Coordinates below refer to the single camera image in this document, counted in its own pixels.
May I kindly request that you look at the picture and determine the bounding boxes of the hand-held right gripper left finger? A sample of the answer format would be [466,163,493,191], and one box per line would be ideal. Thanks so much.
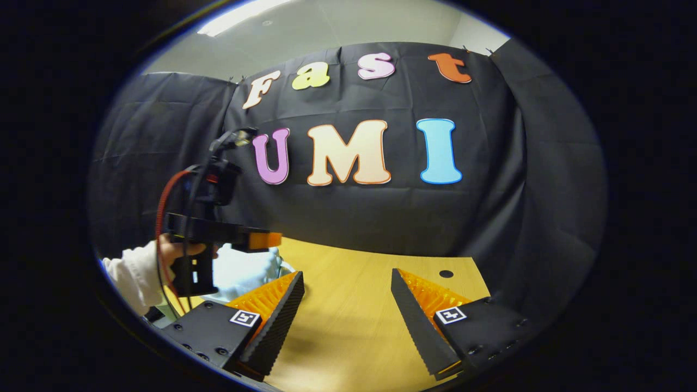
[161,271,305,383]

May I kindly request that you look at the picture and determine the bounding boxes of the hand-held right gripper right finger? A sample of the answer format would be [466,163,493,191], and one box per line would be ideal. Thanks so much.
[390,268,531,382]

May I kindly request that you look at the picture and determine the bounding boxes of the light blue suitcase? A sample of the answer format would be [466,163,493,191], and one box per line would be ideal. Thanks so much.
[204,245,297,304]

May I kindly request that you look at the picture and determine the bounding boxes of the ceiling light panel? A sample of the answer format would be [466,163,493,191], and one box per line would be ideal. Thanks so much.
[196,0,295,38]

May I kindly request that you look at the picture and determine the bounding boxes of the black cable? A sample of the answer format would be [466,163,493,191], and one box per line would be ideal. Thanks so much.
[163,128,256,314]

